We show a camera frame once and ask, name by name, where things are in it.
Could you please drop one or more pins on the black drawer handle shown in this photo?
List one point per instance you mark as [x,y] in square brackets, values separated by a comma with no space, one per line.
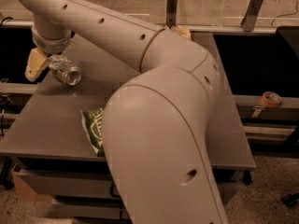
[124,215]
[112,192]

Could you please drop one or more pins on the brown chips bag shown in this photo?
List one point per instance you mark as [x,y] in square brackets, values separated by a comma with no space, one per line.
[182,30]

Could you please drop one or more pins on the lower black drawer handle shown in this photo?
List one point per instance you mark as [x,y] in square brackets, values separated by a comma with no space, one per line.
[124,215]

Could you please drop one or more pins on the green Kettle chips bag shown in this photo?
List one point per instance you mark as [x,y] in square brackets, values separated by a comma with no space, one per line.
[92,126]

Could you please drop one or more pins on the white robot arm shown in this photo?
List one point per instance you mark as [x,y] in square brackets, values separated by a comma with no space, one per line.
[154,126]

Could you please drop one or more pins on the metal bracket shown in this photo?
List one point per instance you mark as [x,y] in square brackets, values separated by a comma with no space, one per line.
[250,18]
[171,12]

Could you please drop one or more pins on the upper black drawer handle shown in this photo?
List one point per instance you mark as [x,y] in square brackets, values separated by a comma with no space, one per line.
[112,192]

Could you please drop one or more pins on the lower grey drawer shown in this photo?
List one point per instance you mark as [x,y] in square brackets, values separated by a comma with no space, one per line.
[97,210]

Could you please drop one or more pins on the right metal bracket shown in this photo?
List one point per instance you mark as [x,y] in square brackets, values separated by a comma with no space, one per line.
[250,18]

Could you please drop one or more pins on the metal rail behind table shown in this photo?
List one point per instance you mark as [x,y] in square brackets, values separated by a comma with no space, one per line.
[219,30]

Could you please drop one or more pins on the silver 7up soda can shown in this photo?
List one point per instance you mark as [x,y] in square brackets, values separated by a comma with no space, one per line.
[66,71]

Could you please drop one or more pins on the orange tape roll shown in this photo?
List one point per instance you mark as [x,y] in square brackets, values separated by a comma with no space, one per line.
[271,99]

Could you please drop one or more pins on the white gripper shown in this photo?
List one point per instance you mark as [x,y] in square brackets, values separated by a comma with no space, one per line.
[49,43]

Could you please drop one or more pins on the black object on floor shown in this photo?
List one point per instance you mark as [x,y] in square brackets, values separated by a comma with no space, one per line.
[290,199]

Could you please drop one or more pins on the cardboard box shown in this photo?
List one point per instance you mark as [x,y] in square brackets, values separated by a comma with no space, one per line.
[23,191]

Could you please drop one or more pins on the middle metal bracket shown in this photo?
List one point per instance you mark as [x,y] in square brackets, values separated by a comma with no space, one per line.
[171,12]

